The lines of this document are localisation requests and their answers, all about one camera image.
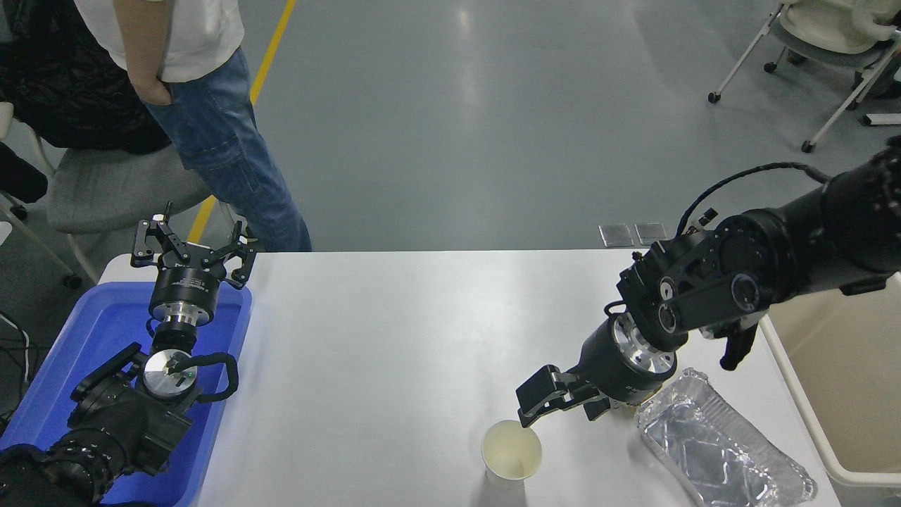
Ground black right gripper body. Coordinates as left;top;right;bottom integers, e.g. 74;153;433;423
572;318;675;409

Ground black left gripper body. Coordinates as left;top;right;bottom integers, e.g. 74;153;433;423
148;245;227;311

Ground white paper cup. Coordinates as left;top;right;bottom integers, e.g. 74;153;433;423
481;420;543;489

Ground person's hand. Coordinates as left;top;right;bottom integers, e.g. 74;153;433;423
130;68;174;107

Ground blue plastic tray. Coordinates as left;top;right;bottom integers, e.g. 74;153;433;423
0;282;253;507

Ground person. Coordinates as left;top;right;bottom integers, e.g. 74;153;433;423
74;0;313;252

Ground silver foil tray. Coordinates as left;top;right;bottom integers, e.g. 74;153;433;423
634;368;819;507

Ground white framed black chair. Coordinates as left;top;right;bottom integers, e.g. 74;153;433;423
0;102;84;289

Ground black jacket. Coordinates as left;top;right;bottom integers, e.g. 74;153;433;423
0;0;172;156

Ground large pale bin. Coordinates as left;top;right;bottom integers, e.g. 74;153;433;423
759;271;901;488

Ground white wheeled chair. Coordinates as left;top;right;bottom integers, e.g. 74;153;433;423
708;0;901;154

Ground black cables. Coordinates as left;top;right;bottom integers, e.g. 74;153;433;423
0;310;34;423

